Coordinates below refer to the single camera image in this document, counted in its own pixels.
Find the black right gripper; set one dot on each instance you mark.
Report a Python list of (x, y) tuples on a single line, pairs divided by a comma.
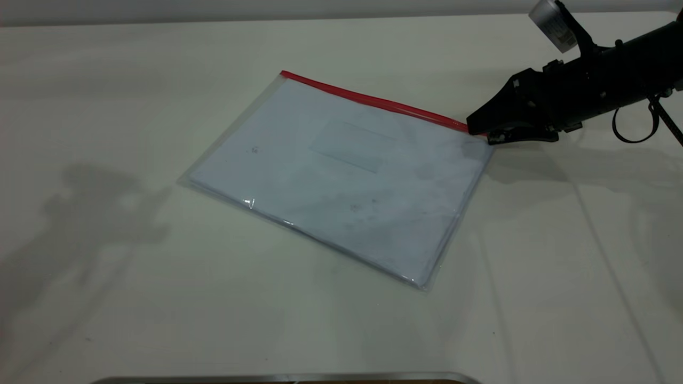
[(565, 93)]

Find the transparent zip bag red zipper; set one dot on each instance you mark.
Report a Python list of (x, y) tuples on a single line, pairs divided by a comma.
[(341, 101)]

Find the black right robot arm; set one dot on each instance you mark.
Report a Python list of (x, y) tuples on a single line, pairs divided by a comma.
[(640, 58)]

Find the silver metal rim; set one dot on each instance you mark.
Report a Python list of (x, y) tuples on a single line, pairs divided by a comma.
[(288, 378)]

